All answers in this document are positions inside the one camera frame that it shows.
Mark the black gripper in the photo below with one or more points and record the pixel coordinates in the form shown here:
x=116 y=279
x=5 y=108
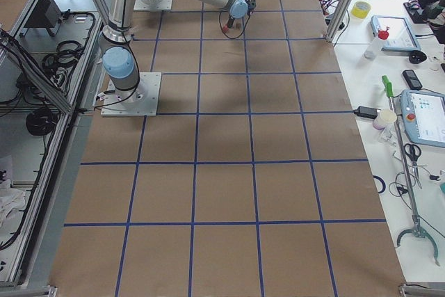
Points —
x=231 y=19

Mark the yellow tape roll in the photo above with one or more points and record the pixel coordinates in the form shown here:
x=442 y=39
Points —
x=360 y=9

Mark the red capped plastic bottle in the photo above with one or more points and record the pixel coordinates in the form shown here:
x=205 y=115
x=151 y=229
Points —
x=377 y=44

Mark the blue teach pendant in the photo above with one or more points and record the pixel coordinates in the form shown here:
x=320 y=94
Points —
x=401 y=36
x=423 y=117

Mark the black power adapter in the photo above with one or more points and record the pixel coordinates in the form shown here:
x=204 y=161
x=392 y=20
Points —
x=366 y=112

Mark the white paper cup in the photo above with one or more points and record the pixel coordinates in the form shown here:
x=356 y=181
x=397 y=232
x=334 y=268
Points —
x=385 y=118

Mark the long reach grabber tool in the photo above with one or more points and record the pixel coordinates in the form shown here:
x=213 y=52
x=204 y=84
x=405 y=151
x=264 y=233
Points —
x=417 y=230

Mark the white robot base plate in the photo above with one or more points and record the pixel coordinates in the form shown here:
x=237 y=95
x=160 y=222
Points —
x=144 y=101

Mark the black handled scissors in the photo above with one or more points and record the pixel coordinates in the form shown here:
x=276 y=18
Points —
x=413 y=151

